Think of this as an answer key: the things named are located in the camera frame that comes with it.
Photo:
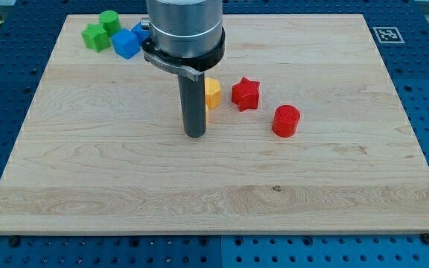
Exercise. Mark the green star block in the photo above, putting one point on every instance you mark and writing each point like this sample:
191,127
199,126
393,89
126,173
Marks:
95,37

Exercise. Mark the yellow block behind rod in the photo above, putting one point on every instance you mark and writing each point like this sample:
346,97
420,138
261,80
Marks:
207,113

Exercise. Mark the green cylinder block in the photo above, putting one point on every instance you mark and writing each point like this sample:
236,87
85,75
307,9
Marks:
110,22

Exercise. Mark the yellow hexagon block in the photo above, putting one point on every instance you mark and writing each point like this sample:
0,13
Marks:
212,93

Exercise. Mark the red cylinder block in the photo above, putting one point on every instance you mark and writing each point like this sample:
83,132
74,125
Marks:
286,119

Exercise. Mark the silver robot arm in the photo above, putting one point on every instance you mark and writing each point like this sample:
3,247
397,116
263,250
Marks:
186,36

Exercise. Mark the red star block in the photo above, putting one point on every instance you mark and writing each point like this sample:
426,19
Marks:
246,94

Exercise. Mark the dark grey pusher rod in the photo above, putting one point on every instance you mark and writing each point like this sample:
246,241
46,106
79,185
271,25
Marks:
192,96

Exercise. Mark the wooden board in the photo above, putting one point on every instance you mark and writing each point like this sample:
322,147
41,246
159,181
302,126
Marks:
102,150

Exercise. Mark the black bolt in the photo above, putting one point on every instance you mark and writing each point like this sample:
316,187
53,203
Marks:
13,241
425,238

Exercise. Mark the black bolt front right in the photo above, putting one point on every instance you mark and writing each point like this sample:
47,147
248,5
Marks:
425,238

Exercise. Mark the white fiducial marker tag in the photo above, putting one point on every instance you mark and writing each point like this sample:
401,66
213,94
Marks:
388,35

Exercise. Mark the blue cube block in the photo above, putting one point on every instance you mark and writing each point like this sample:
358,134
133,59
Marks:
125,43

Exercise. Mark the blue block behind arm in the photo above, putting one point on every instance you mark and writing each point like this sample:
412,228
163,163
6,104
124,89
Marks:
141,33

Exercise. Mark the black bolt front left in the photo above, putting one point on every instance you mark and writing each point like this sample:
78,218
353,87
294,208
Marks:
13,241

